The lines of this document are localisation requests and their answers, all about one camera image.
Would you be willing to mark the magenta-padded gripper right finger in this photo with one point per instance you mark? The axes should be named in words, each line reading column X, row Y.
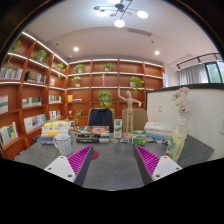
column 165, row 167

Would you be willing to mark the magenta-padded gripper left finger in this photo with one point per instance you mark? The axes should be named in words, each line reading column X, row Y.
column 60, row 166

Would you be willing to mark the small white snack packet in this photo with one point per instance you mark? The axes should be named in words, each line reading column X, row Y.
column 156, row 140

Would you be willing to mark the stack of colourful books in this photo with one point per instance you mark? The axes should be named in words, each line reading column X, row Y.
column 53, row 131

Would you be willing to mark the green and white tissue box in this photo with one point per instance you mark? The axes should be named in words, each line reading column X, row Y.
column 139, row 138

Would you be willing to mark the stack of white books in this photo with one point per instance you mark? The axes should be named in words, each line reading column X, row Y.
column 158, row 128

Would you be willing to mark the small blue snack packet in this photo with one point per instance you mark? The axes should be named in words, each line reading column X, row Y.
column 125, row 140

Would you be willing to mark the white ceramic vase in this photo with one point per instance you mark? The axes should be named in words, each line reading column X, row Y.
column 182, row 121

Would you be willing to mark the tan chair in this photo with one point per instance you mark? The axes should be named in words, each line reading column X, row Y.
column 140, row 118

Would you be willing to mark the small round snack packet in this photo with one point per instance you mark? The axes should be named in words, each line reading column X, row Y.
column 114, row 140

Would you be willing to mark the green and white drink carton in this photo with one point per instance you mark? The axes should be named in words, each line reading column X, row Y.
column 117, row 129

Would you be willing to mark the chair with dark jacket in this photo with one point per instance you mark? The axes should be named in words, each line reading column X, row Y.
column 100, row 117

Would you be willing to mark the wooden artist mannequin figure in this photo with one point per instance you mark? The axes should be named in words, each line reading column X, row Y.
column 129, row 113

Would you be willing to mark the wooden shelf unit with books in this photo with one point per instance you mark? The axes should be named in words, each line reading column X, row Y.
column 40, row 100

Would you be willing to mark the white curtain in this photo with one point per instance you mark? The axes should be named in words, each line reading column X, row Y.
column 193, row 74

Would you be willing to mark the dark framed window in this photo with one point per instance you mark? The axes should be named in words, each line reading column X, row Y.
column 214, row 72

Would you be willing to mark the round recessed ceiling light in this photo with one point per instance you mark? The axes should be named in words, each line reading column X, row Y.
column 156, row 52
column 76, row 49

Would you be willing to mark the ceiling air vent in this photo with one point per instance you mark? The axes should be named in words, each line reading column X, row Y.
column 139, row 31

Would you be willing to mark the branched ceiling lamp with globes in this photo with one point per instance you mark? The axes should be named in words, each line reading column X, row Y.
column 119, row 13

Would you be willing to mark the white wall switch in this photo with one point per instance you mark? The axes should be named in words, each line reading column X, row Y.
column 160, row 108

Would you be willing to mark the white wall outlet plate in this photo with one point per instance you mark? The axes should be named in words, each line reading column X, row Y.
column 222, row 125

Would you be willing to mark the white wall poster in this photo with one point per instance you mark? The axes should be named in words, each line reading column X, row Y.
column 165, row 80

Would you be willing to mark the black track light rail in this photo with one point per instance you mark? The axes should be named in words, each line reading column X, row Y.
column 196, row 58

